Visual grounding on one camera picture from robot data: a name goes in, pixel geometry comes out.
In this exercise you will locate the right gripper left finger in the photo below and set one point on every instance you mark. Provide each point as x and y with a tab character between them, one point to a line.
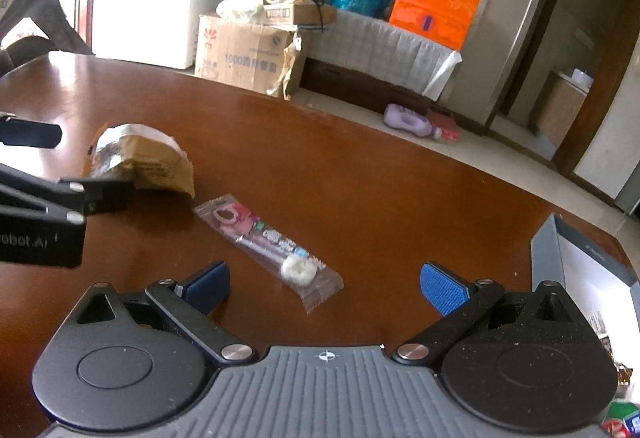
185	306

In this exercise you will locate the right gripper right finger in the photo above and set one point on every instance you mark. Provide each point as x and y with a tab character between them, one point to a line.
462	305

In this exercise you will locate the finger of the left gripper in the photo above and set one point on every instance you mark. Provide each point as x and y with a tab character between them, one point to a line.
88	195
15	131

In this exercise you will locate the brown paper snack packet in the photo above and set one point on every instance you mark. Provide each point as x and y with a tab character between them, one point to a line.
148	157

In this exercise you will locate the clear pink candy packet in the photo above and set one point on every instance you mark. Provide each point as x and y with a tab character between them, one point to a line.
311	279

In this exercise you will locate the gold foil candy cluster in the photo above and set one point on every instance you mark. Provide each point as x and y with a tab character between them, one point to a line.
624	374

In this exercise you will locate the green chips bag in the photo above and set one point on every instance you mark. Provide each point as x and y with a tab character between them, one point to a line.
622	420

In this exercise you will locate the grey cardboard box tray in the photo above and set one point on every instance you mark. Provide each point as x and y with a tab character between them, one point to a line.
605	291

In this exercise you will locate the dark scooter by window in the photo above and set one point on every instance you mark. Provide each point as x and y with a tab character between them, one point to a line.
35	3

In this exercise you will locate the pink red floor item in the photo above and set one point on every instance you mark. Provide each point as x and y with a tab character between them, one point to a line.
445	125

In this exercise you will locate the purple detergent bottle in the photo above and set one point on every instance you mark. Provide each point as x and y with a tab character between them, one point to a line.
400	118

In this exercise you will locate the large brown cardboard box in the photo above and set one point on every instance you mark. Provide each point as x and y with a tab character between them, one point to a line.
250	56

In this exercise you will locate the kitchen counter cabinet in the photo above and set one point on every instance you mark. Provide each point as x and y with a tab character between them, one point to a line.
556	108

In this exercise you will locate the white rice cooker pot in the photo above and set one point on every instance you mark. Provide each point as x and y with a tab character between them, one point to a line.
581	79

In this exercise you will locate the cabinet with white cloth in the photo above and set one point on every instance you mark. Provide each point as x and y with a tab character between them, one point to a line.
370	63

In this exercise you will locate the small cardboard box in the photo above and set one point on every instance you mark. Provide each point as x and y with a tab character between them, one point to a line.
299	14

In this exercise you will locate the orange gift bag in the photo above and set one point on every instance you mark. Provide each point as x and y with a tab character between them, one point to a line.
446	22

